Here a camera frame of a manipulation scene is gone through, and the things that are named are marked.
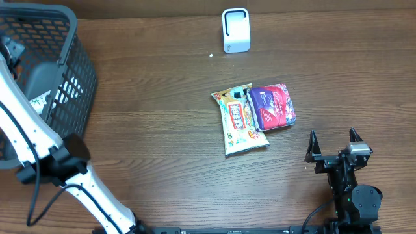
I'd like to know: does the white barcode scanner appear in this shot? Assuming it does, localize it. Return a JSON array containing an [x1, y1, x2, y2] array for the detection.
[[222, 8, 251, 53]]

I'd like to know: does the yellow snack packet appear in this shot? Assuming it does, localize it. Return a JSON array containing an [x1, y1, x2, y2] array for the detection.
[[211, 83, 270, 157]]

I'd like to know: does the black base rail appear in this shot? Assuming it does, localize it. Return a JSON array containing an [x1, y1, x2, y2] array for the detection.
[[92, 226, 382, 234]]

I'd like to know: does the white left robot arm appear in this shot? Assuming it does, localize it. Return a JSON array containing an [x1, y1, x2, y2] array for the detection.
[[1, 55, 139, 233]]

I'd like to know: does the dark grey plastic basket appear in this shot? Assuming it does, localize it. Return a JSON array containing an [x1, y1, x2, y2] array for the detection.
[[1, 3, 98, 170]]

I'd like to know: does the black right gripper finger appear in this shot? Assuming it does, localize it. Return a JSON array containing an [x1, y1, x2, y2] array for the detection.
[[306, 130, 322, 156], [349, 127, 363, 142]]

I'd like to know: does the purple red pad pack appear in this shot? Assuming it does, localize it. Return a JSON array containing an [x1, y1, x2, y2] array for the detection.
[[248, 83, 296, 132]]

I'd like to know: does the white Pantene conditioner tube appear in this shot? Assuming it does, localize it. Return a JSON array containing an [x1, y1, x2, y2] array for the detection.
[[29, 77, 83, 115]]

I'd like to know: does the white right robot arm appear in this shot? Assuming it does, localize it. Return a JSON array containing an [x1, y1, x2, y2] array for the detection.
[[300, 128, 383, 233]]

